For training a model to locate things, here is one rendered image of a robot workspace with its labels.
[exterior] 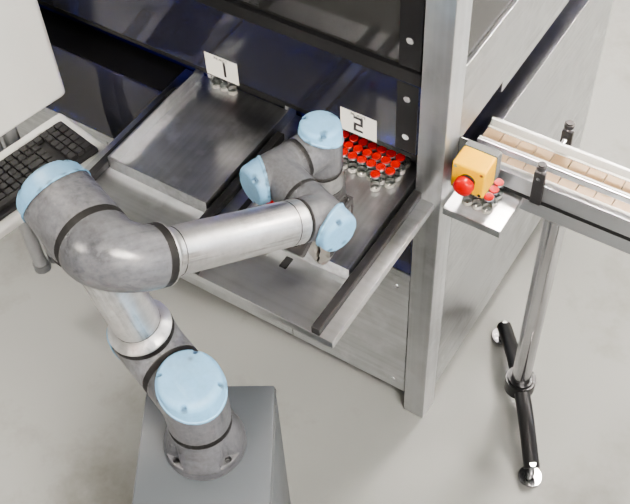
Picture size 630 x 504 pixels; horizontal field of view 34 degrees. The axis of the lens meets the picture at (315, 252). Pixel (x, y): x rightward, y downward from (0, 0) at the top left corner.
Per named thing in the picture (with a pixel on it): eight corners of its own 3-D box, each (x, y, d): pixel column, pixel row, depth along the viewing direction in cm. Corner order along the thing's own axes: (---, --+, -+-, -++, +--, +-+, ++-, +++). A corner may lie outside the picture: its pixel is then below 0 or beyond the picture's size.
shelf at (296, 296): (186, 74, 245) (185, 68, 244) (451, 185, 220) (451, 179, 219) (52, 207, 221) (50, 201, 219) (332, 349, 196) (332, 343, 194)
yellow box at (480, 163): (466, 163, 210) (468, 138, 205) (498, 176, 208) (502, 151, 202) (448, 187, 207) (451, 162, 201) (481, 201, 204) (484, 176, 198)
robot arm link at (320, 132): (284, 121, 176) (324, 99, 179) (287, 166, 185) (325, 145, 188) (313, 146, 172) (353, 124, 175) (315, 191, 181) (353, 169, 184)
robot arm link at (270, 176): (272, 196, 168) (326, 165, 172) (233, 158, 173) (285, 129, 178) (275, 228, 174) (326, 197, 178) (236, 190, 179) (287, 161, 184)
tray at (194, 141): (202, 75, 242) (200, 63, 239) (296, 114, 233) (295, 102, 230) (110, 167, 225) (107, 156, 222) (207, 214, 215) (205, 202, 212)
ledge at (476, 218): (472, 170, 223) (473, 164, 221) (528, 193, 218) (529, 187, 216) (442, 213, 215) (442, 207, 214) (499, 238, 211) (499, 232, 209)
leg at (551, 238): (510, 370, 283) (548, 179, 223) (540, 384, 279) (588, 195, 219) (495, 394, 278) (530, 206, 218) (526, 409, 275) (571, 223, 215)
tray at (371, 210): (324, 127, 230) (324, 115, 227) (429, 169, 221) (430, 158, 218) (239, 230, 212) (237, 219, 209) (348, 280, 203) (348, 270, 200)
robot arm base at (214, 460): (244, 480, 187) (238, 454, 180) (161, 481, 188) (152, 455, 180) (248, 407, 197) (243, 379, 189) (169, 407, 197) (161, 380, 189)
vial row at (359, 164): (323, 153, 224) (323, 138, 221) (397, 183, 218) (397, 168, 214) (318, 160, 223) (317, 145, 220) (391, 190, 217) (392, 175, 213)
